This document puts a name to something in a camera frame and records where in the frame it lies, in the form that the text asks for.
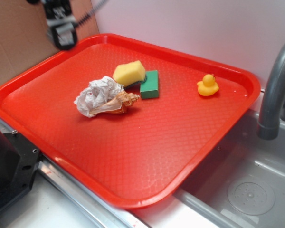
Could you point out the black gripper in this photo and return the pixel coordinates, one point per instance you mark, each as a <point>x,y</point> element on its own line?
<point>61,27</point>

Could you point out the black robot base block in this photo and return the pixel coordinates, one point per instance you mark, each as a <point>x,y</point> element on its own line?
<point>19,159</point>

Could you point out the crumpled white paper towel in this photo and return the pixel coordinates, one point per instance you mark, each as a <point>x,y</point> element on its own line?
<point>98,93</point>

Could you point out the yellow green sponge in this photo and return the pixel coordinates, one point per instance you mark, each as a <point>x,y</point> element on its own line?
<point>130,74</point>

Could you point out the orange spiral seashell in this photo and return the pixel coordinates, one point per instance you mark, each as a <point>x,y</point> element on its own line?
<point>118,105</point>

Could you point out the green rectangular block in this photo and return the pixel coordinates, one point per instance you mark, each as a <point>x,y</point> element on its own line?
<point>150,87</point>

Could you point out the red plastic tray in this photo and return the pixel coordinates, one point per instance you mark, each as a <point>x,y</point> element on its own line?
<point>138,158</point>

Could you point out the yellow rubber duck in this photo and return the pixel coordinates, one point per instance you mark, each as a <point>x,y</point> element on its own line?
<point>208,85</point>

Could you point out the grey faucet spout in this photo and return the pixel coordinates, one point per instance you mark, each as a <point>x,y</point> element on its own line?
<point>272,109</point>

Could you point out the grey plastic sink basin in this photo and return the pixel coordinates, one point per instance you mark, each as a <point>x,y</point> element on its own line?
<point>241,182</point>

